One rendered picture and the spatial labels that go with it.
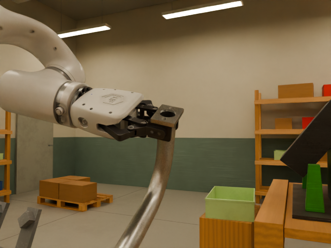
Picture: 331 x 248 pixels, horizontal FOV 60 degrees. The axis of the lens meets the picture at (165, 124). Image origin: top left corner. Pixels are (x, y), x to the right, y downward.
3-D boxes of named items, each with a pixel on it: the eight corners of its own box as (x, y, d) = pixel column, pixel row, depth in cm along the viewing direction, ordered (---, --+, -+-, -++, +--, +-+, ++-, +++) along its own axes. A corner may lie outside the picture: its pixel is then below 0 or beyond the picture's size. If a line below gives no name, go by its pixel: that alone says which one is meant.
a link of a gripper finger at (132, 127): (125, 124, 45) (166, 133, 43) (134, 114, 47) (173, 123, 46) (126, 140, 46) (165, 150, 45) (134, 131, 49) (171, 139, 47)
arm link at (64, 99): (49, 92, 47) (64, 95, 46) (79, 74, 54) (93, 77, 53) (55, 135, 51) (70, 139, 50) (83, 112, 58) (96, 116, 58)
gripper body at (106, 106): (58, 98, 46) (121, 112, 43) (92, 77, 55) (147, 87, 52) (64, 137, 50) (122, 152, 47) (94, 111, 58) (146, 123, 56)
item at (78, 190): (36, 203, 551) (37, 180, 552) (69, 195, 622) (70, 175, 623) (82, 212, 492) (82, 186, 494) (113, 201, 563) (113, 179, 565)
